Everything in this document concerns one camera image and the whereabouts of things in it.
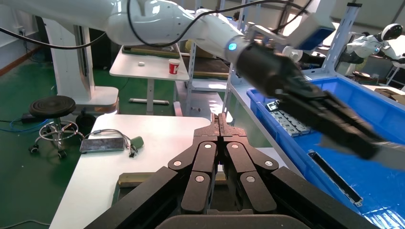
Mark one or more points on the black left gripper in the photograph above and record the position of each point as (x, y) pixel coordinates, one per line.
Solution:
(269, 69)

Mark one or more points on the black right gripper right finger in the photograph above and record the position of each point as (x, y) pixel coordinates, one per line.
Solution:
(253, 186)

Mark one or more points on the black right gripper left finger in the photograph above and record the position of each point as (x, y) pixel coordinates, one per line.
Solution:
(197, 183)

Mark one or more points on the grey perforated metal part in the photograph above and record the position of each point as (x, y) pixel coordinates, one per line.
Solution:
(392, 155)

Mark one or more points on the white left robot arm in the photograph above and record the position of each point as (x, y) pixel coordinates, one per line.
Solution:
(158, 22)

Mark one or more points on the flat grey metal part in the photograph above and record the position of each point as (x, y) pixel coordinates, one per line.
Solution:
(299, 121)
(286, 126)

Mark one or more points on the long black metal part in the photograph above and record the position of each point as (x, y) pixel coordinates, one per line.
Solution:
(335, 178)

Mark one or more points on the grey part with square holes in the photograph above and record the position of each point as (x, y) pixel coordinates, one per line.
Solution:
(272, 106)

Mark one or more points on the blue plastic bin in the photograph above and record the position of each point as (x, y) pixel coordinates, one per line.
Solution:
(354, 126)

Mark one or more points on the white background table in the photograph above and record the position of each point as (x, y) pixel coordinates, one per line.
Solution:
(371, 87)

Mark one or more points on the open cardboard box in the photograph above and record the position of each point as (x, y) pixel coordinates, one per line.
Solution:
(392, 94)

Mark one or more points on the small green object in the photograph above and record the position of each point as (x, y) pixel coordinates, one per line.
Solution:
(137, 142)

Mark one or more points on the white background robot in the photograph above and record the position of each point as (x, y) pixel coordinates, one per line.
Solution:
(367, 44)

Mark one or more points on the white metal shelf rack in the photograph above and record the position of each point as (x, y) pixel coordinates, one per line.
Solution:
(341, 38)

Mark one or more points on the dark smartphone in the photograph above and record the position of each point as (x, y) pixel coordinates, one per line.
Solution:
(102, 144)

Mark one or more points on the clear plastic film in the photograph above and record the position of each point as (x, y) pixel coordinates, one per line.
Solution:
(389, 218)

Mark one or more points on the black tray with brass edges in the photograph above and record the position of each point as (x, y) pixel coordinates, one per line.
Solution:
(148, 51)
(208, 68)

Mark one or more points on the red paper cup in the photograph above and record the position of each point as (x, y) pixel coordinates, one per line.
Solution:
(173, 66)

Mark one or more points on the white side table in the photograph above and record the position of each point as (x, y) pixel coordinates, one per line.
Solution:
(148, 68)

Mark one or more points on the black round bucket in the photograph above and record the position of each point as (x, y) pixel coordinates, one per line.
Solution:
(85, 121)

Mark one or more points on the small white object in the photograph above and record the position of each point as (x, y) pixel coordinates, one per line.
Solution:
(141, 63)

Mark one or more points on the black round rolling stool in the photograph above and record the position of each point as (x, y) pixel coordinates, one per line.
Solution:
(52, 107)

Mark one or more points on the white robot torso column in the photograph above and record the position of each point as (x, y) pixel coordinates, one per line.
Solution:
(71, 63)

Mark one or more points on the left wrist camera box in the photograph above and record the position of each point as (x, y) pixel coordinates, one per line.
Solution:
(313, 28)

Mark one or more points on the silver left camera bracket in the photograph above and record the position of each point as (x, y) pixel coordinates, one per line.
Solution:
(269, 33)

